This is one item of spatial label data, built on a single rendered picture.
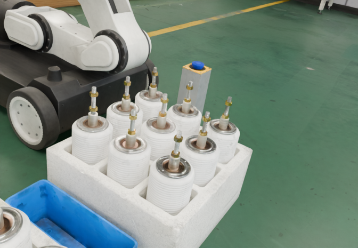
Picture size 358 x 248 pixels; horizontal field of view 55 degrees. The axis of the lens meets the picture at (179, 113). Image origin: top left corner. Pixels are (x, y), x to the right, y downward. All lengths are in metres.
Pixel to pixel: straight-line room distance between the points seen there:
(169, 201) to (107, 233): 0.16
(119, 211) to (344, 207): 0.74
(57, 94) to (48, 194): 0.35
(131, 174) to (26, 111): 0.50
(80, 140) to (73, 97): 0.34
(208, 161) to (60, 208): 0.37
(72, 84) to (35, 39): 0.26
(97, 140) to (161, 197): 0.21
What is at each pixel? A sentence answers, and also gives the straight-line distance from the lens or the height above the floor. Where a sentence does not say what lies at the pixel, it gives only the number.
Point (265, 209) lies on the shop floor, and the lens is 1.09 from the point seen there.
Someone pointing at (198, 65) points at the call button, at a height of 0.33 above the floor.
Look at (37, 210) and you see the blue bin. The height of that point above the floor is 0.04.
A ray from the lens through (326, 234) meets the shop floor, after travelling 1.11.
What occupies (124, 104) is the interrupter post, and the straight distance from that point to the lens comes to 0.90.
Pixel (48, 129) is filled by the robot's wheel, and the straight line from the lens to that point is 1.09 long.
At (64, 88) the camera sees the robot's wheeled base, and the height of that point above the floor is 0.20.
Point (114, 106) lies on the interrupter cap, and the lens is 0.92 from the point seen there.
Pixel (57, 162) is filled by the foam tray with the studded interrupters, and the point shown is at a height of 0.16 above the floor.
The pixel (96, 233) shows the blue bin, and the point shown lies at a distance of 0.83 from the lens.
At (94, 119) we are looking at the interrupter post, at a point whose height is 0.27.
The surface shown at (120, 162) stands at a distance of 0.75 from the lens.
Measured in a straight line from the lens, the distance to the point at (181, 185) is 0.70.
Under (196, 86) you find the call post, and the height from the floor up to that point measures 0.27.
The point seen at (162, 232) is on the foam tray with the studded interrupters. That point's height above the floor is 0.15.
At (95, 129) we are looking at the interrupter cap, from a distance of 0.82.
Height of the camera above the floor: 0.69
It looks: 28 degrees down
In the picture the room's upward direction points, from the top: 10 degrees clockwise
